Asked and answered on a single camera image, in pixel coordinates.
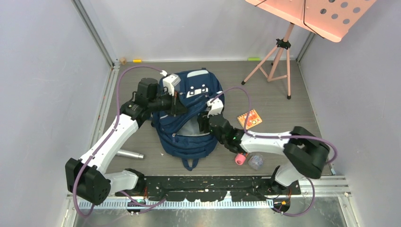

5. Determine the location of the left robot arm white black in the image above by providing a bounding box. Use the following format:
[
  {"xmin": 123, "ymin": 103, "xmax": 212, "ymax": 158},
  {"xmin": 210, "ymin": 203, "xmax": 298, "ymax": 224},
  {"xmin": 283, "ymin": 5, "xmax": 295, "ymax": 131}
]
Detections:
[{"xmin": 65, "ymin": 74, "xmax": 186, "ymax": 205}]

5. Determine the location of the small orange booklet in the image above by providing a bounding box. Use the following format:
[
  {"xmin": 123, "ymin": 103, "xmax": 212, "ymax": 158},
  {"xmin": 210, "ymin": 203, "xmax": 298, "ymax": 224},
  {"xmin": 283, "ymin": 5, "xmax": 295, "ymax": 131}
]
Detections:
[{"xmin": 237, "ymin": 109, "xmax": 262, "ymax": 130}]

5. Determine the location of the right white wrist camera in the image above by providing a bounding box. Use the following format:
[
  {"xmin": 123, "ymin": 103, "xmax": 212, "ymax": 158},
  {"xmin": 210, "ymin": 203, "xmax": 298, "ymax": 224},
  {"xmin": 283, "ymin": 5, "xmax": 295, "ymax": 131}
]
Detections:
[{"xmin": 206, "ymin": 98, "xmax": 224, "ymax": 118}]

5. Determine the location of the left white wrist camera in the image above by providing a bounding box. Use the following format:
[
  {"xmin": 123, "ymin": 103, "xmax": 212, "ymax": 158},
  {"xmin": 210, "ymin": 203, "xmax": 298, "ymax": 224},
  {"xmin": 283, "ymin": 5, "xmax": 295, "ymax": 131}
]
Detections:
[{"xmin": 160, "ymin": 70, "xmax": 181, "ymax": 96}]

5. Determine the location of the purple cable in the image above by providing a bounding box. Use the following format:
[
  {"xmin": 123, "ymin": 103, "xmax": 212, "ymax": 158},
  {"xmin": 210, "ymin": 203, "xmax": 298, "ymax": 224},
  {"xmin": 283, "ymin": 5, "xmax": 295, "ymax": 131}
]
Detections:
[
  {"xmin": 72, "ymin": 65, "xmax": 168, "ymax": 218},
  {"xmin": 208, "ymin": 86, "xmax": 338, "ymax": 218}
]

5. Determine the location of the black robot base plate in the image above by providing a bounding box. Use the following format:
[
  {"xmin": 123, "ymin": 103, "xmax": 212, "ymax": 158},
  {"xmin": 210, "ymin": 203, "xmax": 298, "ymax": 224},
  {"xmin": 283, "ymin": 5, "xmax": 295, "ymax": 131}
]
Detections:
[{"xmin": 125, "ymin": 175, "xmax": 301, "ymax": 202}]

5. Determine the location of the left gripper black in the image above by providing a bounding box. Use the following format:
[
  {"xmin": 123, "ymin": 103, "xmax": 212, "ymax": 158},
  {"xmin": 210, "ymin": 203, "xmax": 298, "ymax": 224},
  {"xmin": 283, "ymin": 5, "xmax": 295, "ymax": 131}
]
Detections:
[{"xmin": 148, "ymin": 88, "xmax": 188, "ymax": 117}]

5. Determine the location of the navy blue backpack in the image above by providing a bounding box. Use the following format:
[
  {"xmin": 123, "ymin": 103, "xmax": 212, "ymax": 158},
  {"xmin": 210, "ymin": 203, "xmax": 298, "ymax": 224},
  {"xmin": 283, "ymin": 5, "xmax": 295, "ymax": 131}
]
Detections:
[{"xmin": 151, "ymin": 68, "xmax": 225, "ymax": 171}]

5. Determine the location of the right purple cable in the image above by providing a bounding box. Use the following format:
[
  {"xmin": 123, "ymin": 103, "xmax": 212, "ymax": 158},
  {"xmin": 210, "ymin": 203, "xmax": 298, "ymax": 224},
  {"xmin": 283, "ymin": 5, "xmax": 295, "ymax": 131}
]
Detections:
[{"xmin": 208, "ymin": 86, "xmax": 338, "ymax": 218}]

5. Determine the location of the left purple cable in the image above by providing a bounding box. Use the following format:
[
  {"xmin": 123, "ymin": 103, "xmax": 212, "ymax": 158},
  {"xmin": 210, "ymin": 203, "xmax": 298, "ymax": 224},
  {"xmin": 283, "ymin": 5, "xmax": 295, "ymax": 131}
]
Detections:
[{"xmin": 72, "ymin": 65, "xmax": 168, "ymax": 218}]

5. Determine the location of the clear bag of clips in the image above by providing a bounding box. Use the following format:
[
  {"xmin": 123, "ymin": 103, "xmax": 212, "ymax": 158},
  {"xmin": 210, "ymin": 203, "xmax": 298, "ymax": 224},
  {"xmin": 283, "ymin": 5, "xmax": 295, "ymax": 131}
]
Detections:
[{"xmin": 248, "ymin": 154, "xmax": 264, "ymax": 170}]

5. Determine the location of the silver metal bottle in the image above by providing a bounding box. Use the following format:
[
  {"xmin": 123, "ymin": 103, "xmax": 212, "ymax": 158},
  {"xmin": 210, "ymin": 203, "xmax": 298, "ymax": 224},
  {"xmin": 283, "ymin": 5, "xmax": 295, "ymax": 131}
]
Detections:
[{"xmin": 116, "ymin": 150, "xmax": 144, "ymax": 159}]

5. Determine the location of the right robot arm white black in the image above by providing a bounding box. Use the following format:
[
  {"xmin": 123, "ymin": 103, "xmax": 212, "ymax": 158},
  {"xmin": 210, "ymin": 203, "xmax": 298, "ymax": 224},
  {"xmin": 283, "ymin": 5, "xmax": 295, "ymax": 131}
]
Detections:
[{"xmin": 198, "ymin": 113, "xmax": 330, "ymax": 194}]

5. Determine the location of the pink music stand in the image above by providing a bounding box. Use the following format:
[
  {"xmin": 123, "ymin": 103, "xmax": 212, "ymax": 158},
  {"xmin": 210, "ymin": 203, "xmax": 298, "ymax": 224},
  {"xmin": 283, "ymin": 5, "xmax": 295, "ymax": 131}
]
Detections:
[{"xmin": 240, "ymin": 0, "xmax": 378, "ymax": 100}]

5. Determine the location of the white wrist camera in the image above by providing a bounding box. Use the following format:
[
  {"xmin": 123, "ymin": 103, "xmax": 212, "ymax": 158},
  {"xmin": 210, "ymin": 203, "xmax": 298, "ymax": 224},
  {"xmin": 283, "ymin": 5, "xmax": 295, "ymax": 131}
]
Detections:
[
  {"xmin": 160, "ymin": 70, "xmax": 181, "ymax": 96},
  {"xmin": 206, "ymin": 98, "xmax": 224, "ymax": 118}
]

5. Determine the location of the small wooden block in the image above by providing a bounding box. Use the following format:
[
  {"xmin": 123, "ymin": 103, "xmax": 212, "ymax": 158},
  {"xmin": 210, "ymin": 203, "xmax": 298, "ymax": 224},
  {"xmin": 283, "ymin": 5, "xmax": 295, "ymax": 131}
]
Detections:
[{"xmin": 119, "ymin": 58, "xmax": 127, "ymax": 65}]

